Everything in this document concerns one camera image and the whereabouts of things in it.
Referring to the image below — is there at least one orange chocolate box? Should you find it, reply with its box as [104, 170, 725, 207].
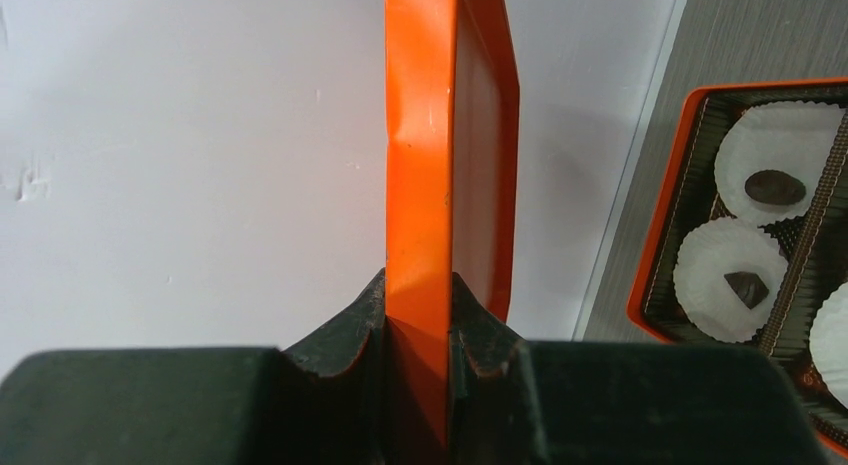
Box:
[627, 77, 847, 455]

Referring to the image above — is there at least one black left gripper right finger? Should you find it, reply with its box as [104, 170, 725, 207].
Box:
[450, 275, 827, 464]

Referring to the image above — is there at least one orange box lid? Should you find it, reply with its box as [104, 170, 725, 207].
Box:
[384, 0, 520, 464]

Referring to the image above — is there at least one dark brown triangular chocolate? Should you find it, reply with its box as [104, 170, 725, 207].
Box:
[723, 271, 770, 310]

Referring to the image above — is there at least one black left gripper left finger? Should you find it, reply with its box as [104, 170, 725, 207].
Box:
[1, 273, 385, 464]

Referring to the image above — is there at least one dark brown oval chocolate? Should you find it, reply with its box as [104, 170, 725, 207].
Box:
[744, 170, 807, 206]

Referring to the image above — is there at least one white paper cup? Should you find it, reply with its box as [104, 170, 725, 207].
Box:
[673, 217, 788, 343]
[809, 283, 847, 407]
[714, 101, 844, 226]

